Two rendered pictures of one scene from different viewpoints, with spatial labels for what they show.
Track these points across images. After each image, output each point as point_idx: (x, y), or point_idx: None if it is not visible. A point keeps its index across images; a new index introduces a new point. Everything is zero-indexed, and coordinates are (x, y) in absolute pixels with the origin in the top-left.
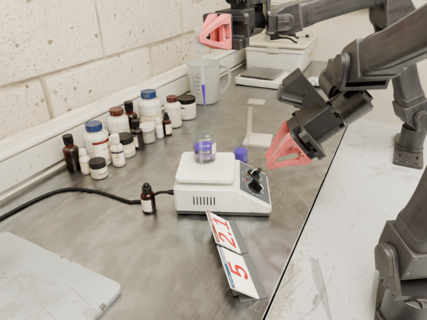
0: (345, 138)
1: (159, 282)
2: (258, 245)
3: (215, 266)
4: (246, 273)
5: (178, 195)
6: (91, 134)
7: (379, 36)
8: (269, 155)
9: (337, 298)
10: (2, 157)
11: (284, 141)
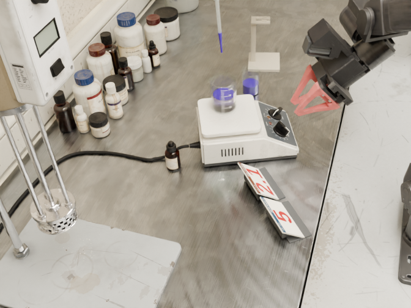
0: None
1: (213, 236)
2: (293, 189)
3: (259, 215)
4: (289, 217)
5: (207, 150)
6: (84, 87)
7: (400, 3)
8: (295, 100)
9: (370, 227)
10: (3, 132)
11: (314, 91)
